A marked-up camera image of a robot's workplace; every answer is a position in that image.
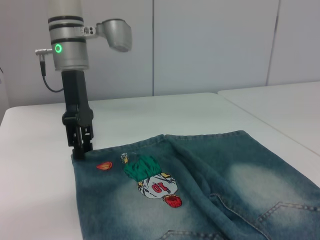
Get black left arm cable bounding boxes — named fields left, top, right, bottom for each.
left=34, top=48, right=65, bottom=93

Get blue denim shorts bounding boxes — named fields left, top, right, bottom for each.
left=70, top=129, right=320, bottom=240

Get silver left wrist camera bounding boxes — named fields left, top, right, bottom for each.
left=82, top=18, right=133, bottom=53

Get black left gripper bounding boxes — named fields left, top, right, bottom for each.
left=61, top=70, right=95, bottom=161

